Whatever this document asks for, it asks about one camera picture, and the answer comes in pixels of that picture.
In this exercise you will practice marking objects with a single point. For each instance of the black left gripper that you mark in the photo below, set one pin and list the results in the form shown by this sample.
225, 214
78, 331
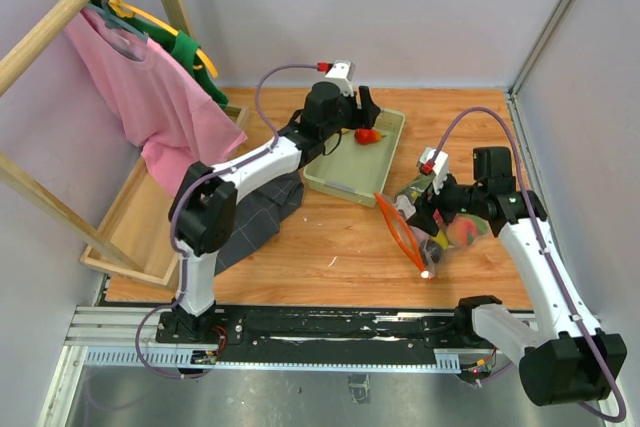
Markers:
366, 116

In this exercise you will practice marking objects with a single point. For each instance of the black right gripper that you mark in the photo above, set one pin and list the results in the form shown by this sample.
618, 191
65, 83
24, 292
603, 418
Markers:
425, 207

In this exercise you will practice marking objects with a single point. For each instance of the yellow fake banana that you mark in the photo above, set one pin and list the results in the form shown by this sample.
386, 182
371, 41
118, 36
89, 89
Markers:
441, 239

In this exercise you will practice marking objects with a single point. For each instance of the green fake leafy vegetable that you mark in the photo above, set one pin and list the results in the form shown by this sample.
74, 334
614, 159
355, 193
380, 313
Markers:
416, 187

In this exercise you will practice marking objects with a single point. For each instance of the orange fake peach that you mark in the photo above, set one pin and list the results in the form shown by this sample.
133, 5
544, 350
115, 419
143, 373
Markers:
463, 230

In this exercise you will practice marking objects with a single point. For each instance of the dark fake avocado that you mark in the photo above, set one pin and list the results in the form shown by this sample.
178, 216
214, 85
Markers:
431, 252

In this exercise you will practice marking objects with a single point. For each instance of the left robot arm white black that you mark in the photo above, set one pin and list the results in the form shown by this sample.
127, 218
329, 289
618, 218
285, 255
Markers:
203, 213

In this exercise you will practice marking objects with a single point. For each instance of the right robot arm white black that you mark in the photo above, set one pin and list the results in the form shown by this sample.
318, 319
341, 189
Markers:
567, 357

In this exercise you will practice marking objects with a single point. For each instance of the light green plastic basket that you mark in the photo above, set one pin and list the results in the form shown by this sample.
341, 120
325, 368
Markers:
354, 172

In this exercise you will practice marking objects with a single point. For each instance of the dark grey checked cloth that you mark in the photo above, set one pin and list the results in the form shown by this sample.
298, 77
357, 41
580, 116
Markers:
258, 218

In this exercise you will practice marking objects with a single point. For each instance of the pink t-shirt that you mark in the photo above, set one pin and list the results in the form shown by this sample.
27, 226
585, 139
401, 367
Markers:
163, 109

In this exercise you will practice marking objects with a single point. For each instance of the grey clothes hanger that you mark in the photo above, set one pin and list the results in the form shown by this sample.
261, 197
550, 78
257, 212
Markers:
114, 22

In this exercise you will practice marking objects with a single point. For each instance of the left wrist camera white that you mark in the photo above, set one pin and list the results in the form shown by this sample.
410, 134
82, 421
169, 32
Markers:
339, 73

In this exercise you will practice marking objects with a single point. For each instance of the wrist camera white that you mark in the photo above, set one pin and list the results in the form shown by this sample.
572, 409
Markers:
339, 73
434, 163

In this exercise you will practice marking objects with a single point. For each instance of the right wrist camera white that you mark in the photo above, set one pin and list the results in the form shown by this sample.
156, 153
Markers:
434, 163

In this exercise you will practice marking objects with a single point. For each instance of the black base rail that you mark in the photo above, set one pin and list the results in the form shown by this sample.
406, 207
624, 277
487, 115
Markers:
316, 339

